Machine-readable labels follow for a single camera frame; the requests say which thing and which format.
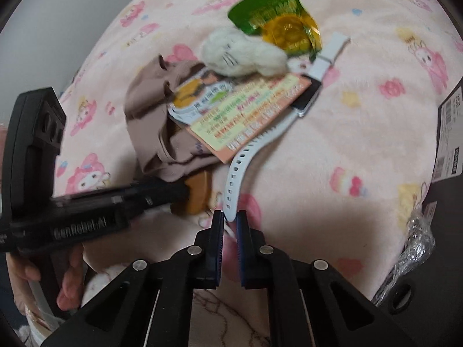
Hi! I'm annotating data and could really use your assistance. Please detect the brown cloth garment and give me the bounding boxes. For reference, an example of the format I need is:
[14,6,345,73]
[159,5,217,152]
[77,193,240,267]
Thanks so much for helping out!
[124,56,219,182]

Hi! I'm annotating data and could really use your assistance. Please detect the person's left hand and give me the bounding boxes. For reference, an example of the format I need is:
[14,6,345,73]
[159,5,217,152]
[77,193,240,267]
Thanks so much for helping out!
[5,243,84,315]

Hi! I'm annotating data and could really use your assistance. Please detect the black box with label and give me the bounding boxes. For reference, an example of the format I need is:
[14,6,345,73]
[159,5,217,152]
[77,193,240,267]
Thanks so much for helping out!
[379,85,462,346]

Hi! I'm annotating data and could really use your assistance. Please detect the crinkled clear plastic wrap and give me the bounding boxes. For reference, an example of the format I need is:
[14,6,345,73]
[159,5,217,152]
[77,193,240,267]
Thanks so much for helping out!
[371,210,436,306]

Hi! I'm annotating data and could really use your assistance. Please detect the pink cartoon print blanket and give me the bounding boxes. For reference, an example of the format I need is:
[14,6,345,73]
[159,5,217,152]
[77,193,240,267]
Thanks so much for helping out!
[14,0,463,347]

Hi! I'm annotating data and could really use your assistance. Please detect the orange brown small object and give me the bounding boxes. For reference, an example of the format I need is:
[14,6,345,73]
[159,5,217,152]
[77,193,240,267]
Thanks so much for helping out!
[171,170,212,216]

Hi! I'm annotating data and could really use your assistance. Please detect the girl illustration sticker card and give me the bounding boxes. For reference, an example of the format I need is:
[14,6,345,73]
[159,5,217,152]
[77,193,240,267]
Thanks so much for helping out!
[168,67,235,125]

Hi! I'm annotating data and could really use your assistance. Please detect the orange printed card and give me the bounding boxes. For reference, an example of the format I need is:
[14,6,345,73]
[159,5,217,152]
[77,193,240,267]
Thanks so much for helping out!
[188,73,312,163]

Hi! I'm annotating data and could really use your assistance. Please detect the white smart watch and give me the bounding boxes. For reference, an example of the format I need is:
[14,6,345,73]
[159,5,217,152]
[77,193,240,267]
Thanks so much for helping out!
[223,32,350,222]

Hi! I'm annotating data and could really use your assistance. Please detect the white plush toy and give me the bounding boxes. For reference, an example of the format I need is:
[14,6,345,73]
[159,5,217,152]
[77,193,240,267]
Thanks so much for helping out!
[201,27,288,77]

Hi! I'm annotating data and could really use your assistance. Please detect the green yellow snack packet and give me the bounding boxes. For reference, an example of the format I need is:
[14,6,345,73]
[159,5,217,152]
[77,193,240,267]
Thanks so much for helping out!
[227,0,322,61]

